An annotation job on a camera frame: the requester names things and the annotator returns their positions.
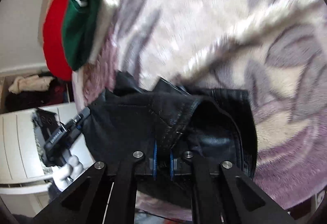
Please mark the red quilt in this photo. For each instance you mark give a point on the red quilt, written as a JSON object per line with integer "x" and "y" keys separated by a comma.
{"x": 53, "y": 35}

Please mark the dark red clothes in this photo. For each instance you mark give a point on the dark red clothes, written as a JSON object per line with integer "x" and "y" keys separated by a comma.
{"x": 59, "y": 92}

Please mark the black leather jacket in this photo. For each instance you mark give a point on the black leather jacket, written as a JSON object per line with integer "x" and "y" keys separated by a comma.
{"x": 127, "y": 124}

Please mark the person's left hand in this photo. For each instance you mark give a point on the person's left hand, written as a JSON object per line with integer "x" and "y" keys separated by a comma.
{"x": 66, "y": 175}

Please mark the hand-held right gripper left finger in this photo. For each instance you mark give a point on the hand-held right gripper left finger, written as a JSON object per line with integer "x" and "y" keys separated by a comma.
{"x": 154, "y": 162}

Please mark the floral fleece blanket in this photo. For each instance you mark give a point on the floral fleece blanket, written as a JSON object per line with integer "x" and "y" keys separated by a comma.
{"x": 204, "y": 22}

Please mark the green folded garment white stripes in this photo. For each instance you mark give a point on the green folded garment white stripes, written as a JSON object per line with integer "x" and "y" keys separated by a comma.
{"x": 76, "y": 35}

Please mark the white wardrobe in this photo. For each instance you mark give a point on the white wardrobe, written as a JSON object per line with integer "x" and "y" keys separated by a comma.
{"x": 18, "y": 142}

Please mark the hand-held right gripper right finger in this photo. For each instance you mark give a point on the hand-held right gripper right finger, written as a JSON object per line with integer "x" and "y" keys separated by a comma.
{"x": 172, "y": 165}

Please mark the beige hanging coat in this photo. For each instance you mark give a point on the beige hanging coat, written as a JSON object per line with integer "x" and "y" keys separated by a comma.
{"x": 28, "y": 83}

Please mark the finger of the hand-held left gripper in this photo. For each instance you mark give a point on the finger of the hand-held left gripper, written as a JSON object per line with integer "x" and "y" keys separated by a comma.
{"x": 79, "y": 117}
{"x": 78, "y": 130}

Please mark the dark hanging clothes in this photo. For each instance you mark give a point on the dark hanging clothes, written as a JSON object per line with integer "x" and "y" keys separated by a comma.
{"x": 25, "y": 102}

